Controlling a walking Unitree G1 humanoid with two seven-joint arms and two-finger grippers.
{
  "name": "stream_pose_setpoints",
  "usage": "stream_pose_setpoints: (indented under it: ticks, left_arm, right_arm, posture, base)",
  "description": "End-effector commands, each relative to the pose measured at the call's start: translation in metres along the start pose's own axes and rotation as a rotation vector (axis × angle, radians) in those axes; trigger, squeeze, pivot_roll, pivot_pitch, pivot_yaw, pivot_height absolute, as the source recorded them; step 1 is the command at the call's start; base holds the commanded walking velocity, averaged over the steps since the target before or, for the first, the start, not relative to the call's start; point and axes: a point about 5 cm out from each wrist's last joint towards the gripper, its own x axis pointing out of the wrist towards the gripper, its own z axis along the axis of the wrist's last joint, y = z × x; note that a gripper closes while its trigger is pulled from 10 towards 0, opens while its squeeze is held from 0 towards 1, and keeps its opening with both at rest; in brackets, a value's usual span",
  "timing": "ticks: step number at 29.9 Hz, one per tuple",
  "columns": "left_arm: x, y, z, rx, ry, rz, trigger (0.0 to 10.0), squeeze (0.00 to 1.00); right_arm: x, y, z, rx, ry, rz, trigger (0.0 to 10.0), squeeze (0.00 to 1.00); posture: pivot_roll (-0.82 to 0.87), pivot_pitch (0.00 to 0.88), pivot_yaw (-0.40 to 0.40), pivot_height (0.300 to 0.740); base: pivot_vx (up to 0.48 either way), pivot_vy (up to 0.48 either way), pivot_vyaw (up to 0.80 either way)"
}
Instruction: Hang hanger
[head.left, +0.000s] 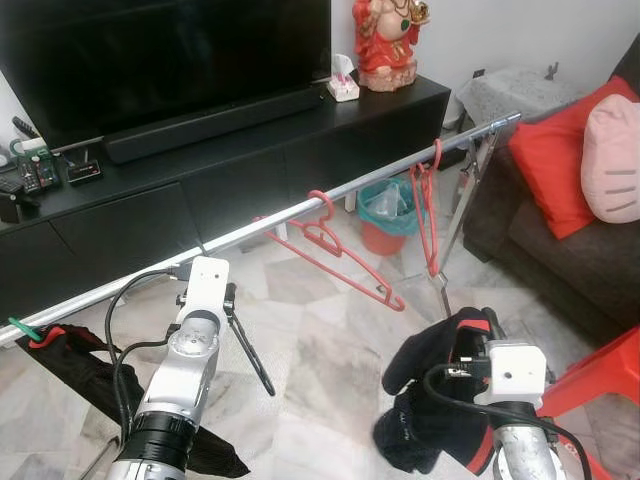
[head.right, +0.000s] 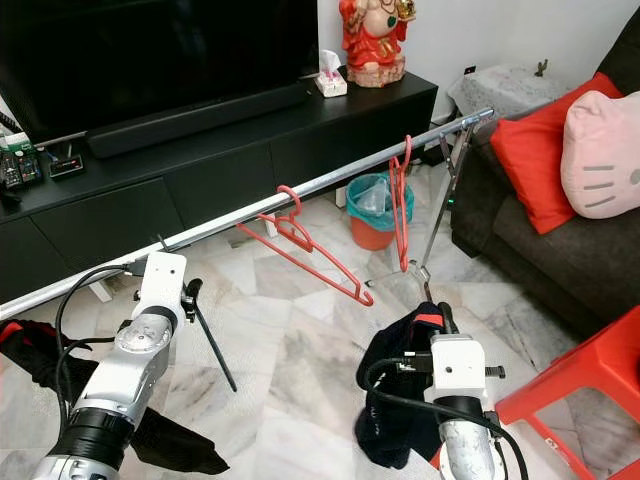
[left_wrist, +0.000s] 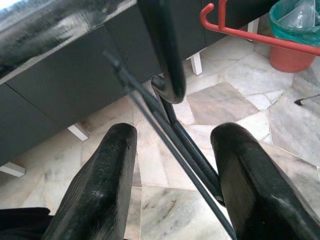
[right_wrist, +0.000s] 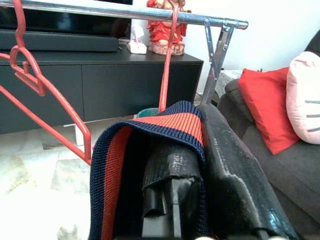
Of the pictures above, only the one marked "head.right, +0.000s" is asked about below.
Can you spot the navy garment red stripes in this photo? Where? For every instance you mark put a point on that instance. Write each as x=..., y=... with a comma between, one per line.
x=390, y=380

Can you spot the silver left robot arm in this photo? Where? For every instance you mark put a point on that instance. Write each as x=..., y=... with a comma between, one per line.
x=140, y=360

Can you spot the red plastic hanger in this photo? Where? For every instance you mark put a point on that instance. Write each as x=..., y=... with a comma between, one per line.
x=406, y=180
x=298, y=210

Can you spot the green-hooked red hanger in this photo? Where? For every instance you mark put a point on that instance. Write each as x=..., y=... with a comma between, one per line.
x=12, y=333

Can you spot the orange bin green liner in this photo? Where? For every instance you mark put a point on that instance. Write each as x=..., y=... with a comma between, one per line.
x=370, y=235

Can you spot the dark brown sofa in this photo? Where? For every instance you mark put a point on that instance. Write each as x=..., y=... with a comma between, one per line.
x=560, y=260

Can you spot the black TV console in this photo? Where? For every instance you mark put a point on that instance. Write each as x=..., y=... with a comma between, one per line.
x=230, y=175

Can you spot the red plastic stool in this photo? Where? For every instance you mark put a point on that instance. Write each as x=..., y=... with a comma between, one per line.
x=590, y=370

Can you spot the silver metal clothes rack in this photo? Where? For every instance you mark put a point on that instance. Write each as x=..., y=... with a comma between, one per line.
x=320, y=187

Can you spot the black soundbar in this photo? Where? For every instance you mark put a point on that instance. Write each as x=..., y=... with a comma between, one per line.
x=200, y=118

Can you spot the black digital clock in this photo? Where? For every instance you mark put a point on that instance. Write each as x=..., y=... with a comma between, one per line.
x=68, y=166

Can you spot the red cushion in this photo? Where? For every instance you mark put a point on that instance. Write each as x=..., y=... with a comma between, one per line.
x=530, y=155

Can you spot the green circuit board device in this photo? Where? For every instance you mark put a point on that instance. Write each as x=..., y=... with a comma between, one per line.
x=22, y=165

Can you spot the pink Hello Kitty pillow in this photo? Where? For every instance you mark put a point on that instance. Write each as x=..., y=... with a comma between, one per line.
x=605, y=155

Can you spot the grey lace-covered side table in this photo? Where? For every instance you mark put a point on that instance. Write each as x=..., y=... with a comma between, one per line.
x=500, y=88

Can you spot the black flat-screen television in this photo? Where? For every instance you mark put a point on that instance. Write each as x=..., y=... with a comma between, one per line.
x=150, y=55

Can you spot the white tissue box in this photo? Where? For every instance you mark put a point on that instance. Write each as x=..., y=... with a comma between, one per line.
x=331, y=83

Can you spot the red laughing Buddha statue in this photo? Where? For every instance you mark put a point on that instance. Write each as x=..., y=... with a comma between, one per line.
x=378, y=42

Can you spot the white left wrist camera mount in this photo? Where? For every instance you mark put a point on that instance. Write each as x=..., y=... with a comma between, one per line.
x=165, y=280

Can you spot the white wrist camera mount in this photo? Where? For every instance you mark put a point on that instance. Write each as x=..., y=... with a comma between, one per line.
x=165, y=280
x=460, y=368

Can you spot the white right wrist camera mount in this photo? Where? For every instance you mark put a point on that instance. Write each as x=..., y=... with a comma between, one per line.
x=460, y=368

